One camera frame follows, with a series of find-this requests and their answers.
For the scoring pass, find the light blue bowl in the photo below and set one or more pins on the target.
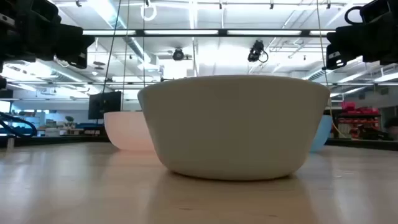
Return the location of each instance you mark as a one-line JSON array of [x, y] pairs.
[[321, 133]]

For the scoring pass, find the black computer monitor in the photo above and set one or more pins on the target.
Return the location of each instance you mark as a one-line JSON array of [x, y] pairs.
[[104, 105]]

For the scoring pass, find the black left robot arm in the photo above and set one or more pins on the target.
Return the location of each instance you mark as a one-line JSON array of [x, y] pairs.
[[25, 28]]

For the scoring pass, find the shelf with red bins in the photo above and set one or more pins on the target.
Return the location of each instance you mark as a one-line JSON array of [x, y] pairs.
[[357, 123]]

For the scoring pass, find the thick black overhead frame bar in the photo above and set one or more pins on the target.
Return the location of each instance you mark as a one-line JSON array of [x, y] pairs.
[[224, 32]]

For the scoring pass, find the pale pink bowl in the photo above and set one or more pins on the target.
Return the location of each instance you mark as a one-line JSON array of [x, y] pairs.
[[127, 130]]

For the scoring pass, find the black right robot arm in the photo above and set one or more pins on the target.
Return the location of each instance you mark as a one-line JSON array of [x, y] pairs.
[[381, 34]]

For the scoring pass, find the thin black frame bar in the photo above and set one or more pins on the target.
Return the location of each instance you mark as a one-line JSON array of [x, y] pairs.
[[130, 83]]

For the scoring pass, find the round black hanging camera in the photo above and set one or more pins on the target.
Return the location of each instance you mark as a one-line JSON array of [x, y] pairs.
[[178, 54]]

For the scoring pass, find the large beige bowl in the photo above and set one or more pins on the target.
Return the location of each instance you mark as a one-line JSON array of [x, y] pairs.
[[233, 127]]

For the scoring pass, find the small potted plant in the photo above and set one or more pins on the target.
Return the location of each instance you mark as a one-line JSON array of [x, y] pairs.
[[69, 119]]

